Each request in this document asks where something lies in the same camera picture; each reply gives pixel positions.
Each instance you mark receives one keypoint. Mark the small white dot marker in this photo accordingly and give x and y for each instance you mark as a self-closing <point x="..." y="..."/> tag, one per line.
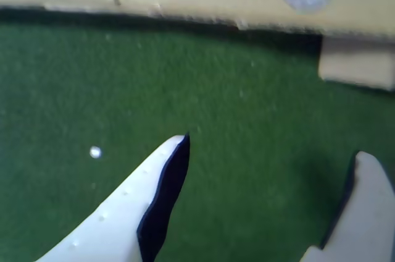
<point x="95" y="152"/>

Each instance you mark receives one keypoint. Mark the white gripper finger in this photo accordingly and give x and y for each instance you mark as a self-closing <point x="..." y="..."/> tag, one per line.
<point x="108" y="228"/>
<point x="367" y="212"/>

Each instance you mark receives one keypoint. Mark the long green turf mat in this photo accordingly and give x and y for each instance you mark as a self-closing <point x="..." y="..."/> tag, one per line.
<point x="92" y="89"/>

